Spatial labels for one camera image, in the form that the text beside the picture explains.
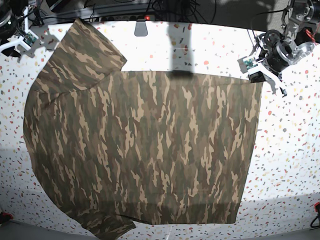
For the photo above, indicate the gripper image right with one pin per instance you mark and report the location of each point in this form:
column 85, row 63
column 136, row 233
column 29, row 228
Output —
column 277, row 54

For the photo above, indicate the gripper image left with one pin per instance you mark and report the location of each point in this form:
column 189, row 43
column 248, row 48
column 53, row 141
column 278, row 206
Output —
column 10, row 24

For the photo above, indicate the camouflage T-shirt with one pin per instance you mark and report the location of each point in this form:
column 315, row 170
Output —
column 111, row 148

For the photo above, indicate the black power strip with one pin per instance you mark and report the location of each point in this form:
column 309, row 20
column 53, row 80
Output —
column 135, row 17

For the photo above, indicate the red clamp right corner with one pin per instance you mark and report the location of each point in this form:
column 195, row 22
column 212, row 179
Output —
column 317, row 207

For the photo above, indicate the red clamp corner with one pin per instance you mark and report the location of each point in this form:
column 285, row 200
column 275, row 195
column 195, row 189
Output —
column 5, row 217
column 317, row 207

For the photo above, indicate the red clamp left corner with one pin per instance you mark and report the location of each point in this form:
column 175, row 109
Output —
column 5, row 217

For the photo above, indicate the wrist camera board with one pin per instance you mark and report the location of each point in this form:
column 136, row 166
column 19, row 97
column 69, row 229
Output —
column 247, row 63
column 30, row 38

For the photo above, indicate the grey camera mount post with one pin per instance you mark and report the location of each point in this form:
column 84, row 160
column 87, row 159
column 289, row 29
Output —
column 140, row 29

